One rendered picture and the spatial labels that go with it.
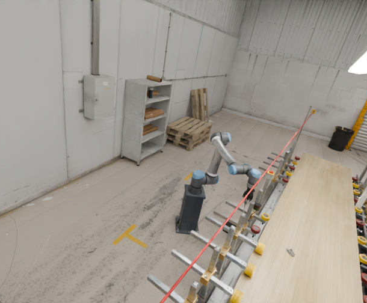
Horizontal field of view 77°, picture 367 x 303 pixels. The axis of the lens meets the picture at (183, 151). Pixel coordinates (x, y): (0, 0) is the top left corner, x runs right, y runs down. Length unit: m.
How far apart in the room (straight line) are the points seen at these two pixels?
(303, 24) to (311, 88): 2.14
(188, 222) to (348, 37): 8.13
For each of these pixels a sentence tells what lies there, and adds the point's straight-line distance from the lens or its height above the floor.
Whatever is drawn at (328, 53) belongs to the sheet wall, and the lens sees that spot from 9.67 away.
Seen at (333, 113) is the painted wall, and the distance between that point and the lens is 9.78.
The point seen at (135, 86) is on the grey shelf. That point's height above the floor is 1.47.
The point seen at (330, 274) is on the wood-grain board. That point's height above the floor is 0.90.
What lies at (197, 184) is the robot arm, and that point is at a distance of 2.87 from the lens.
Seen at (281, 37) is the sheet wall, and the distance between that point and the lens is 9.72.
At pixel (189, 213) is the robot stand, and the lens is 3.08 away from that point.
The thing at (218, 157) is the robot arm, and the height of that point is 1.14.
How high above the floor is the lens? 2.26
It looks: 25 degrees down
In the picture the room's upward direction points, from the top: 11 degrees clockwise
